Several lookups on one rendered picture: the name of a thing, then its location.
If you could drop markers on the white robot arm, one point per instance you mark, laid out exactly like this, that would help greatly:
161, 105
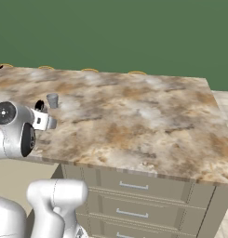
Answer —
13, 139

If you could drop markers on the beige island cabinet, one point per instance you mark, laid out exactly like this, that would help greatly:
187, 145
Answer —
211, 210

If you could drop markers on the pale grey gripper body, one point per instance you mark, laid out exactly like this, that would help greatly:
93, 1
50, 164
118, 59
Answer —
52, 123

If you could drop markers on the beige drawer front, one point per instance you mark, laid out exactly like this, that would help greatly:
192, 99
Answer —
168, 217
158, 234
168, 189

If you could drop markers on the tan round stool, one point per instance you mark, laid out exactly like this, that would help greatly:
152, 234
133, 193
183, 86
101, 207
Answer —
90, 70
46, 67
137, 72
5, 64

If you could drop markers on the grey cup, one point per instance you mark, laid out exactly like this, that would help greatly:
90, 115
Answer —
52, 100

